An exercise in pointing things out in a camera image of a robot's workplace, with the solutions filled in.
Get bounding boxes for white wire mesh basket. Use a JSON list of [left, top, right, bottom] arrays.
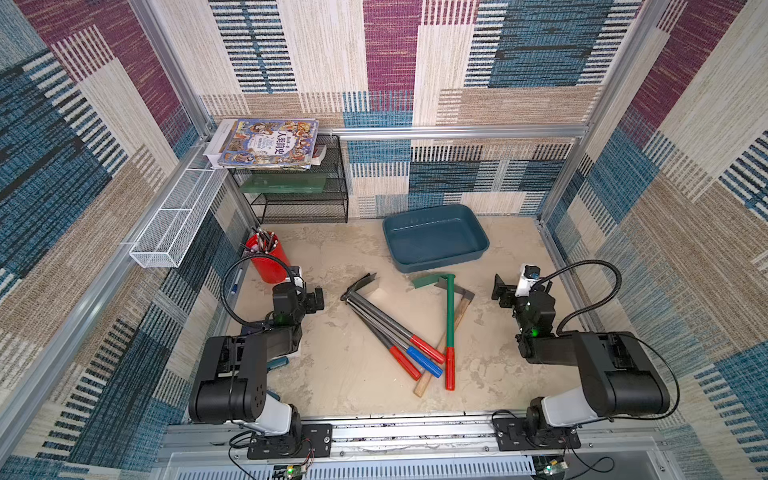
[[130, 168, 227, 269]]

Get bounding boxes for colourful picture book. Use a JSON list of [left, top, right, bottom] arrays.
[[204, 118, 327, 170]]

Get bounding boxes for teal plastic storage box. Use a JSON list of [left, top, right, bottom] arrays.
[[382, 204, 490, 274]]

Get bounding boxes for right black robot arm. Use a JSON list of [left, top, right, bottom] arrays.
[[491, 266, 671, 451]]

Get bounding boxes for teal plastic clamp tool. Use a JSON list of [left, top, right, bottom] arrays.
[[267, 356, 289, 372]]

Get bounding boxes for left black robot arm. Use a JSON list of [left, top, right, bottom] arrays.
[[188, 282, 332, 461]]

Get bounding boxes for wooden handle dark hoe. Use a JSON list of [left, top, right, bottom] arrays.
[[413, 274, 475, 391]]

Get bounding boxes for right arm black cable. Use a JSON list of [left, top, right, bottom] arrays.
[[535, 259, 623, 335]]

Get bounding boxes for blue marker pen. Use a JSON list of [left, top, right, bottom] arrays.
[[230, 268, 244, 295]]

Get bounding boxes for grey hoe red grip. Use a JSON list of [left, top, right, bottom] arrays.
[[353, 307, 421, 380], [340, 273, 445, 366]]

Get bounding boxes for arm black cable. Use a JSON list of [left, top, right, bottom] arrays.
[[535, 259, 623, 335], [220, 253, 299, 329]]

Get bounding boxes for black wire shelf rack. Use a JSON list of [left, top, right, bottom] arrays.
[[230, 135, 349, 224]]

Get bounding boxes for red pen cup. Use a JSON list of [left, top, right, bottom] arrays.
[[245, 230, 291, 284]]

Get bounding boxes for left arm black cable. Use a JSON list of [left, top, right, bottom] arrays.
[[220, 253, 299, 329]]

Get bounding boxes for chrome hoe blue grip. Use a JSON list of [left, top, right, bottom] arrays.
[[346, 296, 444, 378]]

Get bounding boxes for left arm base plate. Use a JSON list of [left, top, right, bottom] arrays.
[[246, 423, 333, 460]]

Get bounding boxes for green hoe red grip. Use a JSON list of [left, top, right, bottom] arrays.
[[412, 273, 456, 391]]

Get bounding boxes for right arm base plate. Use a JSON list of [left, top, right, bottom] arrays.
[[490, 410, 582, 452]]

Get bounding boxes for green tray on shelf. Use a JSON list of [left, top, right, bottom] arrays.
[[240, 173, 327, 195]]

